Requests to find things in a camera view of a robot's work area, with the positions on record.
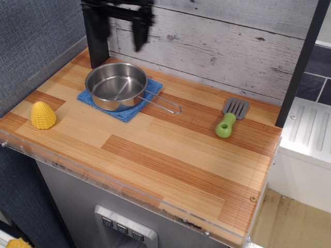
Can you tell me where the silver dispenser panel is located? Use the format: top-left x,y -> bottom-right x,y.
94,205 -> 159,247

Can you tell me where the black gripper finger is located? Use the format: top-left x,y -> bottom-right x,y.
84,9 -> 110,43
132,19 -> 151,52

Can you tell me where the dark right upright post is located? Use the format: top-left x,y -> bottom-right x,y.
275,0 -> 330,128

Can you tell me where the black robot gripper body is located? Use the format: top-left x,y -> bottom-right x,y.
81,1 -> 155,26

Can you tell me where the dark upright post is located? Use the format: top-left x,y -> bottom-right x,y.
83,9 -> 109,69
275,0 -> 330,128

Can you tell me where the white ribbed box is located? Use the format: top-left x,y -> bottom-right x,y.
267,98 -> 330,212

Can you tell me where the yellow toy corn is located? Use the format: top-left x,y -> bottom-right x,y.
31,101 -> 57,130

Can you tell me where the dark left upright post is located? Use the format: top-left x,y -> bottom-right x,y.
83,9 -> 109,69

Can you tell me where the green handled grey spatula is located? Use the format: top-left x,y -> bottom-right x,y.
215,97 -> 249,138

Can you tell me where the stainless steel pot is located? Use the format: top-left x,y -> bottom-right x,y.
85,63 -> 182,114

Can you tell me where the yellow object bottom corner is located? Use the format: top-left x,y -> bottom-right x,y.
6,238 -> 32,248

